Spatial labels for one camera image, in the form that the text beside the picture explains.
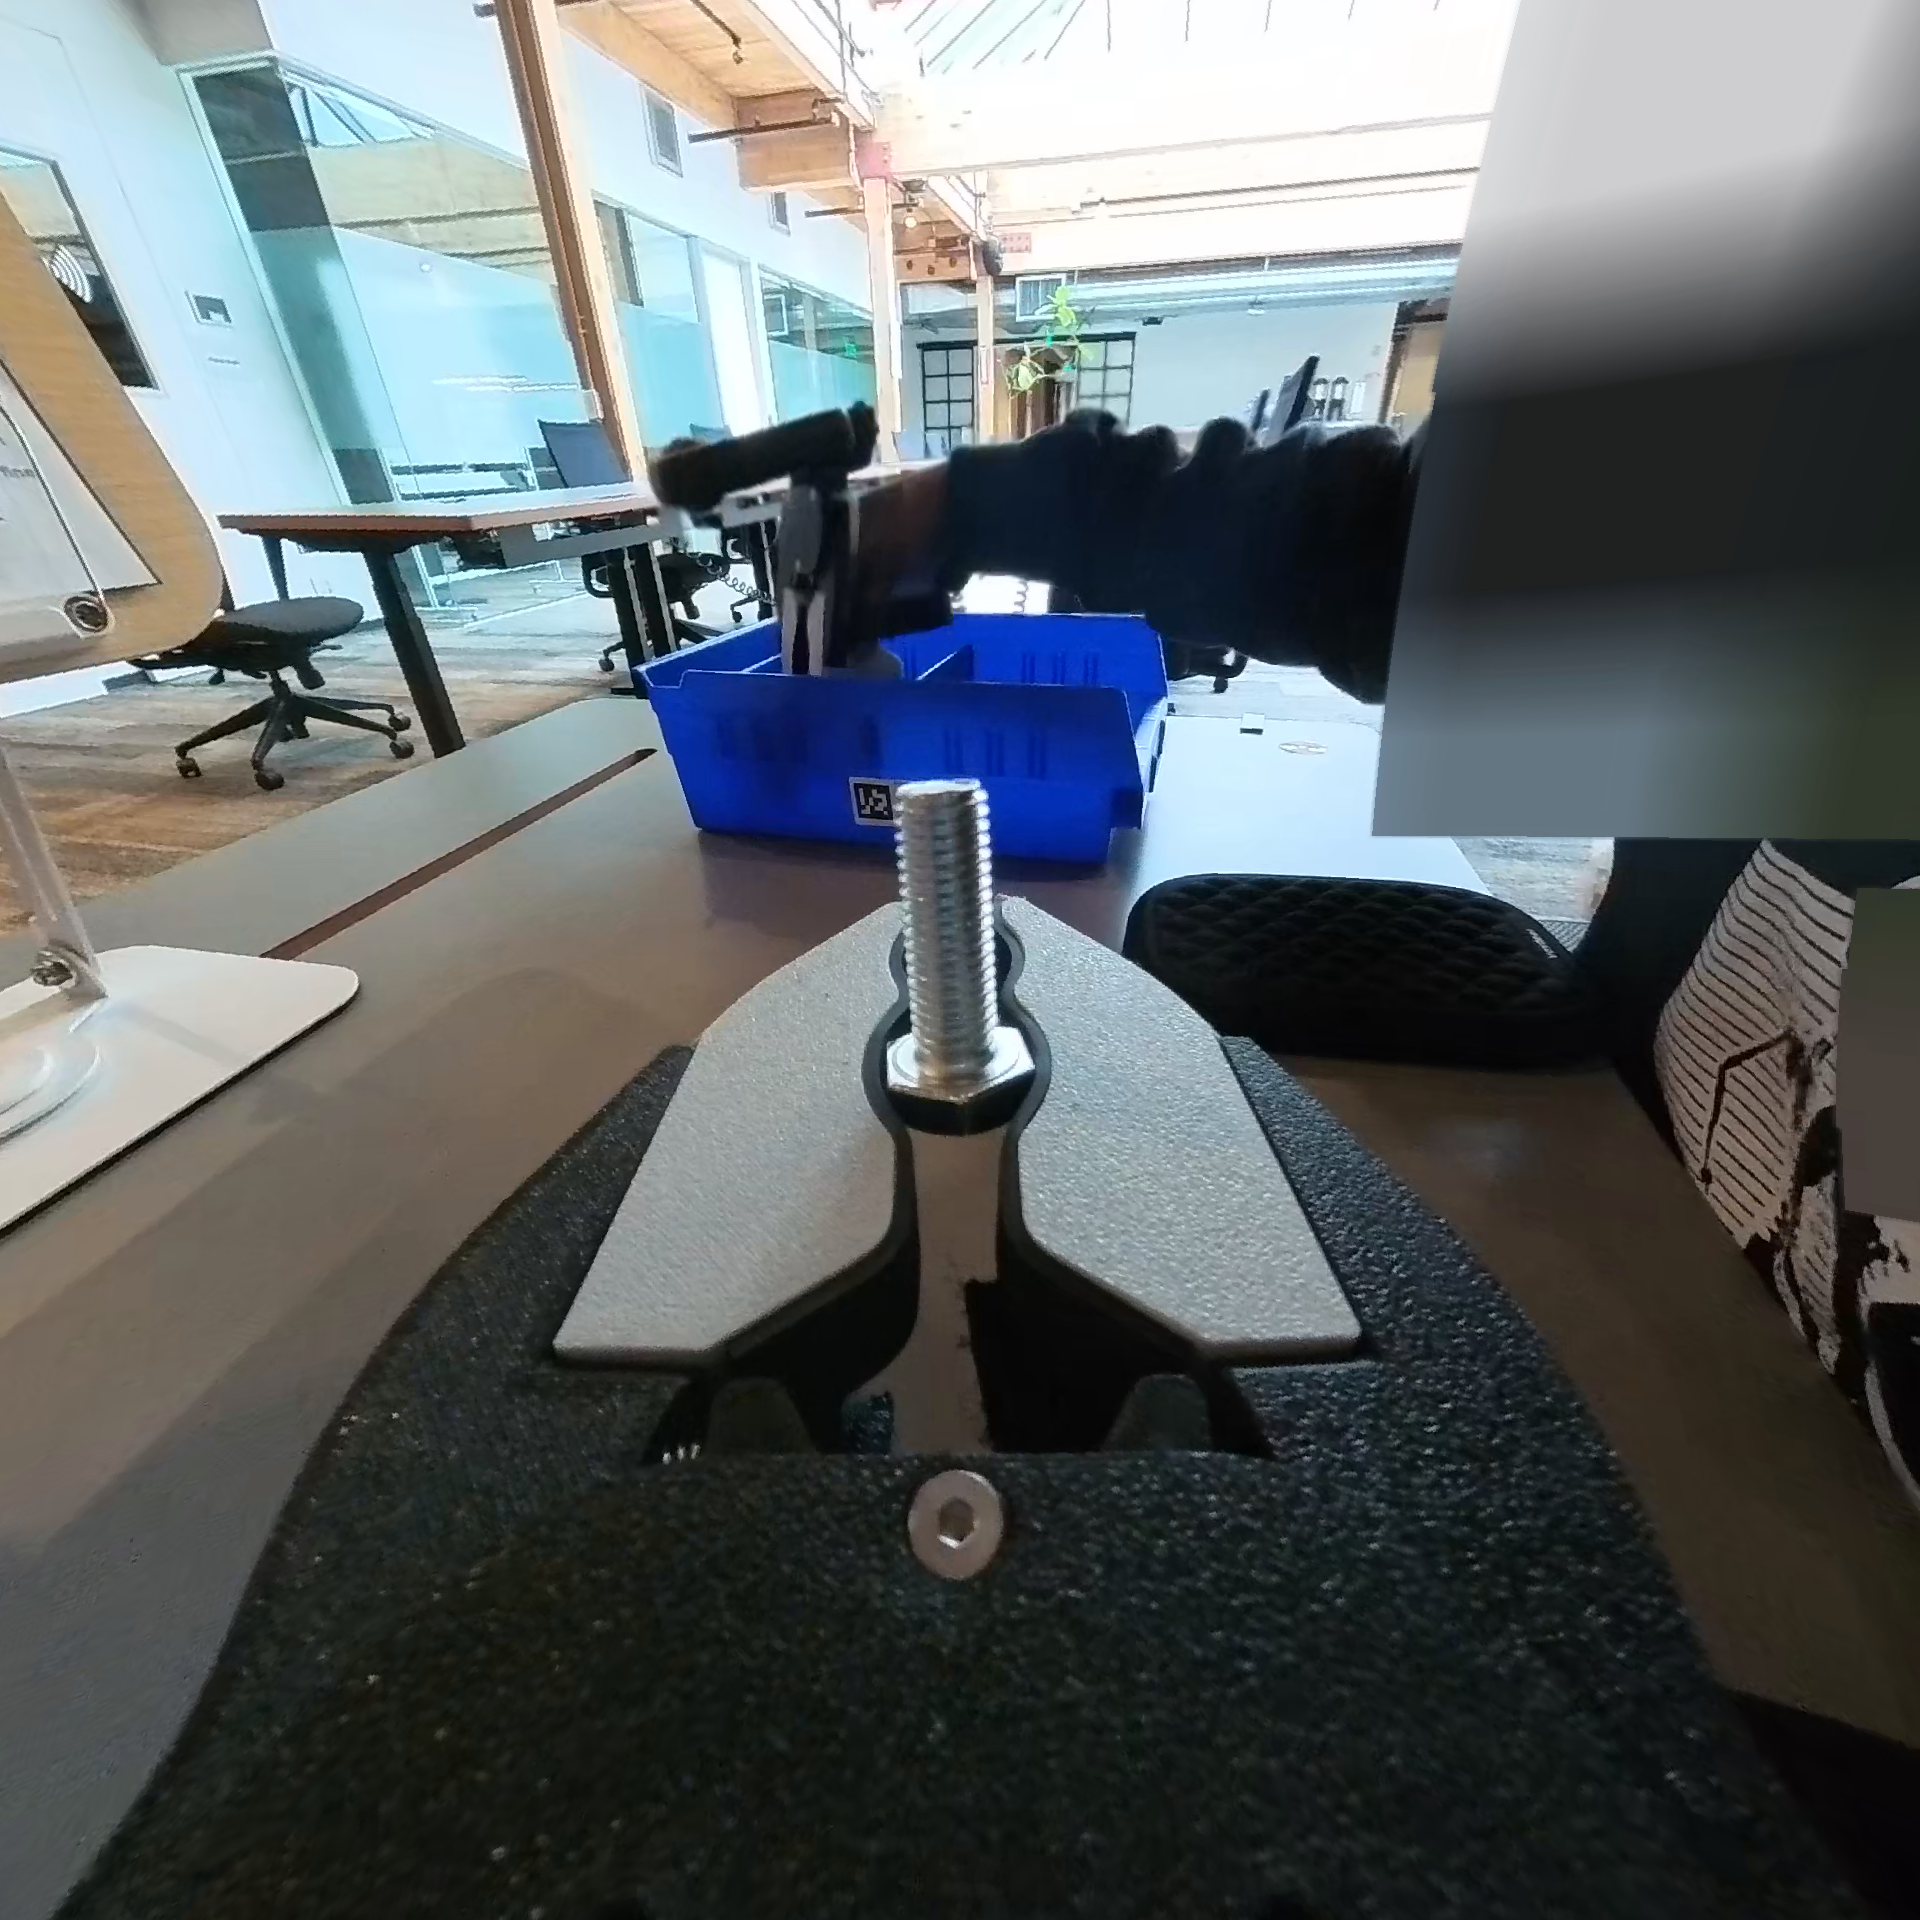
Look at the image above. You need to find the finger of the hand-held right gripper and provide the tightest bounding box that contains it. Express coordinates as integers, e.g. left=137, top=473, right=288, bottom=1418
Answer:
left=771, top=483, right=909, bottom=680

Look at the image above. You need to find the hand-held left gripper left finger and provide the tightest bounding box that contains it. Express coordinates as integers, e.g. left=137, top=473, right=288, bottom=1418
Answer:
left=551, top=905, right=923, bottom=1369

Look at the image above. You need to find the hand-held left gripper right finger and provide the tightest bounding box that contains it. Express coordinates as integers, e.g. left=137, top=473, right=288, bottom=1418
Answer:
left=993, top=895, right=1368, bottom=1369

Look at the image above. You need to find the blue divided plastic bin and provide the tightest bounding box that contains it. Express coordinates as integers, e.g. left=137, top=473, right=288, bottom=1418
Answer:
left=631, top=609, right=1175, bottom=877

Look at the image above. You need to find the silver hex bolt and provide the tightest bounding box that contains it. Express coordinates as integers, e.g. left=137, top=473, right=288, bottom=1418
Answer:
left=882, top=776, right=1042, bottom=1130

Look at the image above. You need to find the person's right forearm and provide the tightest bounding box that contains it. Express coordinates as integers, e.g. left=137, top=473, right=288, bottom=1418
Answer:
left=1320, top=425, right=1419, bottom=708

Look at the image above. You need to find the person's right hand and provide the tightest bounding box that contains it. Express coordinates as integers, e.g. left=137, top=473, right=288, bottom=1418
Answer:
left=943, top=404, right=1331, bottom=680

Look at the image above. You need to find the black office chair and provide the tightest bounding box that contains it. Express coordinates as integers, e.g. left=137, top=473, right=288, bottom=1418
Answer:
left=592, top=546, right=752, bottom=679
left=126, top=593, right=418, bottom=794

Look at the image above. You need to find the green hanging plant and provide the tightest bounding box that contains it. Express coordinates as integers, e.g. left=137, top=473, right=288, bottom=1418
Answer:
left=1003, top=284, right=1090, bottom=401

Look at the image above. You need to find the black quilted armrest pad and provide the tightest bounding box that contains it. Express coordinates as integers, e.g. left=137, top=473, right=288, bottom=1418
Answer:
left=1121, top=872, right=1595, bottom=1071

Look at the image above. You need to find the long wooden-edged desk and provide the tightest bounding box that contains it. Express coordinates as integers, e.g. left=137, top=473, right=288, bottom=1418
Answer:
left=216, top=483, right=707, bottom=761

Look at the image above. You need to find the instruction sheet sign stand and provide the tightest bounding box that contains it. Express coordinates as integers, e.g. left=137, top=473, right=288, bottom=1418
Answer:
left=0, top=352, right=362, bottom=1236

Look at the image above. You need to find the wooden support post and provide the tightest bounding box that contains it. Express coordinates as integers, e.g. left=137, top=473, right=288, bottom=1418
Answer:
left=491, top=0, right=650, bottom=452
left=861, top=164, right=909, bottom=452

